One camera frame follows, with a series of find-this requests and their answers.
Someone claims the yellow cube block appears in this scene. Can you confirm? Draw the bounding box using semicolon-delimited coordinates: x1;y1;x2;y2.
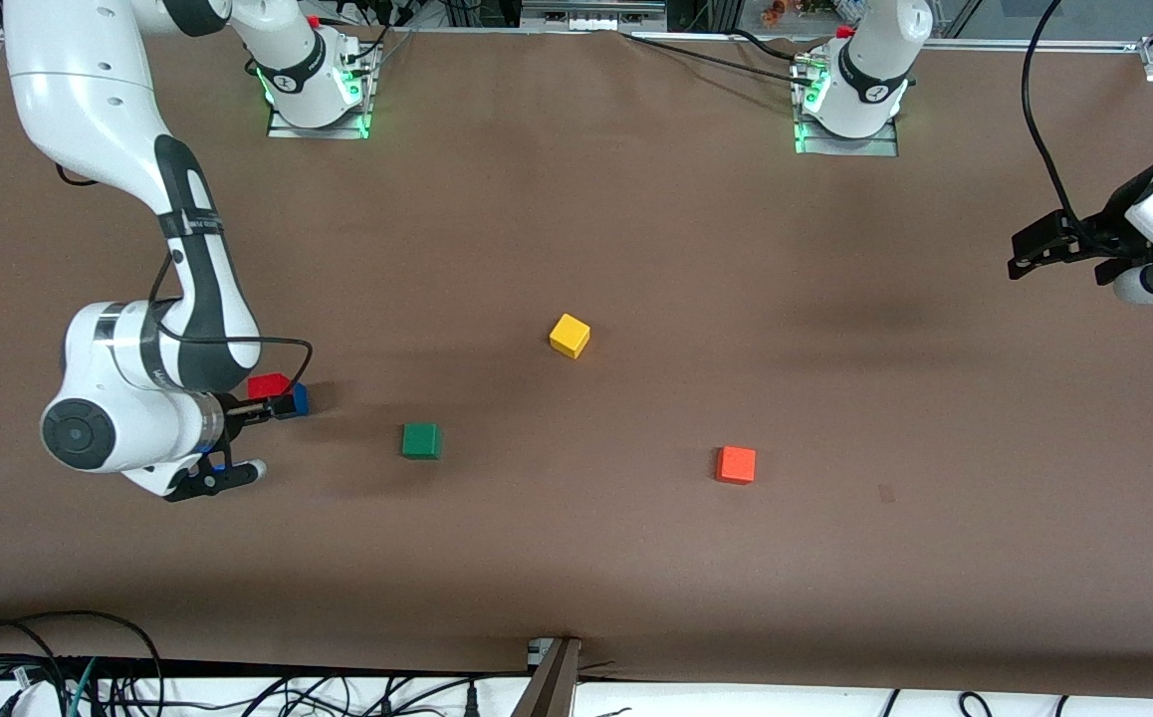
549;313;592;360

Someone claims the orange cube block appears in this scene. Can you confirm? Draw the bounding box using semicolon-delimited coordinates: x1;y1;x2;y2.
715;445;758;486

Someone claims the brown table cover sheet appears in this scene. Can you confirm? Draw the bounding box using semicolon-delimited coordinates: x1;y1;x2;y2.
0;20;1153;698

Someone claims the aluminium profile bar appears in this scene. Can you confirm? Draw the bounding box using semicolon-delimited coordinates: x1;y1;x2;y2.
511;637;583;717

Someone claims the white power strip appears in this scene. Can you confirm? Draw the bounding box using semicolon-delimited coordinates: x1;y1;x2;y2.
520;0;669;33

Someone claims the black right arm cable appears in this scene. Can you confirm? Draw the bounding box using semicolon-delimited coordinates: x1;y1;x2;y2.
146;249;315;394

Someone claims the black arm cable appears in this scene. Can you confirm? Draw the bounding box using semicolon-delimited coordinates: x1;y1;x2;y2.
1022;0;1085;235
146;249;315;394

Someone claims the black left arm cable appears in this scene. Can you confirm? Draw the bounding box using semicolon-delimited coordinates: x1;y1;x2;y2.
1022;0;1085;235

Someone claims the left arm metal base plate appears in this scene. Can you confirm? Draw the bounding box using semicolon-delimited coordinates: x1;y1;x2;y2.
794;108;901;157

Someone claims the aluminium table edge rail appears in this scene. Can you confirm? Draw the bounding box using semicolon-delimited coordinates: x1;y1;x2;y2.
920;38;1147;53

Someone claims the black table edge rail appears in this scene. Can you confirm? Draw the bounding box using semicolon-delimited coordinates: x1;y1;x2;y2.
0;652;538;688

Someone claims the large black cable loop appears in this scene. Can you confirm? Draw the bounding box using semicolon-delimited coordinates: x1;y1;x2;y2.
0;609;165;717

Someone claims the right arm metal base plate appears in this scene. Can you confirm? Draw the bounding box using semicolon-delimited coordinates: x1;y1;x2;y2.
266;40;378;140

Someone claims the teal cable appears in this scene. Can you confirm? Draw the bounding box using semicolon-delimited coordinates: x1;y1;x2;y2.
64;657;100;717

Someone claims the short black table cable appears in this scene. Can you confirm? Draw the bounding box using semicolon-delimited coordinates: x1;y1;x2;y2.
726;28;807;63

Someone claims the black base cable bundle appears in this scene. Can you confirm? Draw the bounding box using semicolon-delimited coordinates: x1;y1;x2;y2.
333;0;423;96

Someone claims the long black table cable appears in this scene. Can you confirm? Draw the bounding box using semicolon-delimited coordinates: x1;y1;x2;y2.
621;32;802;83

